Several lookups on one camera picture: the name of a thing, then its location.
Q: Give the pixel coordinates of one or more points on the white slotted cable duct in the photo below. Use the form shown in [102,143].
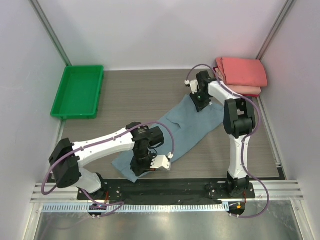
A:
[87,207]

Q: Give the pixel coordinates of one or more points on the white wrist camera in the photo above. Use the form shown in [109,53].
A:
[193,85]
[162,162]

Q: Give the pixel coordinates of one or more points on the light pink folded shirt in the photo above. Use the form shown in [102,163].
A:
[245,90]

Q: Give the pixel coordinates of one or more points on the left aluminium corner post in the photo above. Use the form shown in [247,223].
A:
[50,31]

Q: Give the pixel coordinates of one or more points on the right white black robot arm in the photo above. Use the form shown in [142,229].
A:
[238,121]

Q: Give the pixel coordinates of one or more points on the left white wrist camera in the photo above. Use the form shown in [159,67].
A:
[162,162]

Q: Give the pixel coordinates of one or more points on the green plastic tray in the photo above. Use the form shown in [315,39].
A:
[79,92]

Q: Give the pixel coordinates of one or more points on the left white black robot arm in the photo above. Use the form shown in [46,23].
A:
[68,159]

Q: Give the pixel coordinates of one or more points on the right aluminium corner post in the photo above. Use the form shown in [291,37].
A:
[280,19]

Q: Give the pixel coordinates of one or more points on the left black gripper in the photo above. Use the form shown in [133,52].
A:
[138,169]

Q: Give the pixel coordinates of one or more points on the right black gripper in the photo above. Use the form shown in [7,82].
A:
[201,103]

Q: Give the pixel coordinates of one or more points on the aluminium corner post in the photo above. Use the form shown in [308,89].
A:
[280,19]
[50,31]

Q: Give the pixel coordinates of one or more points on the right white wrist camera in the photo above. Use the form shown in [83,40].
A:
[193,85]

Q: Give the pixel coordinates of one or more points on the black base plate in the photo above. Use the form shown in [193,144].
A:
[168,192]

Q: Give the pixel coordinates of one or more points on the aluminium rail frame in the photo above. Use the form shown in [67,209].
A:
[276,190]

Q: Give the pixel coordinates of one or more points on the top coral folded shirt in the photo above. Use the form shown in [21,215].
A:
[242,71]

